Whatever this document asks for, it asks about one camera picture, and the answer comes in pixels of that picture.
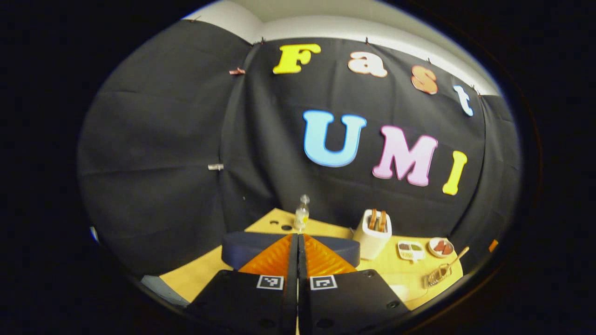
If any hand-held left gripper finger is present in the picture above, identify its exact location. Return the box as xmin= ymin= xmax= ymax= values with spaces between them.
xmin=298 ymin=234 xmax=410 ymax=335
xmin=186 ymin=234 xmax=298 ymax=335

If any wooden spoon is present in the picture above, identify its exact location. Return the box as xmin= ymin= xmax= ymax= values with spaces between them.
xmin=440 ymin=247 xmax=470 ymax=276

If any dark blue rice cooker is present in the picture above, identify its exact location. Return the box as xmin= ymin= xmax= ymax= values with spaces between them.
xmin=222 ymin=231 xmax=361 ymax=270

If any round white plate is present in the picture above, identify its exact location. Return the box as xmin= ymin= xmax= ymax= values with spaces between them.
xmin=428 ymin=237 xmax=454 ymax=258

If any small glass bottle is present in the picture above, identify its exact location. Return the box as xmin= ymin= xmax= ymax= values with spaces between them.
xmin=295 ymin=194 xmax=311 ymax=232

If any white toaster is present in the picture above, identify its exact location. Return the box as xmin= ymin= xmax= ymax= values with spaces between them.
xmin=352 ymin=209 xmax=393 ymax=260

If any white divided bean dish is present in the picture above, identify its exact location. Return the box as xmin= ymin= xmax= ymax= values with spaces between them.
xmin=397 ymin=241 xmax=426 ymax=263

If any black backdrop cloth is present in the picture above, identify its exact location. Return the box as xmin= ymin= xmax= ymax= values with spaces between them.
xmin=78 ymin=19 xmax=522 ymax=280

